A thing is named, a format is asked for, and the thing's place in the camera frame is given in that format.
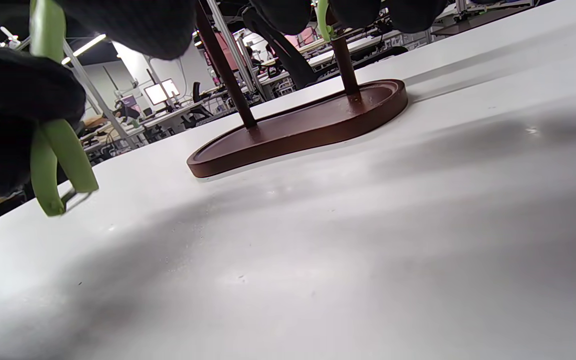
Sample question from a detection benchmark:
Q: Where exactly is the person's right hand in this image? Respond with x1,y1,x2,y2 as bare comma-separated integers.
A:
0,0,449,211

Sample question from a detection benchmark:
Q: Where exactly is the brown wooden key rack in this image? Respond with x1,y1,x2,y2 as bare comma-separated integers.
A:
186,0,409,179

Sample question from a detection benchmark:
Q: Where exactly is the ceiling light strip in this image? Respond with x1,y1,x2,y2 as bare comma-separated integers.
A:
62,34,107,65

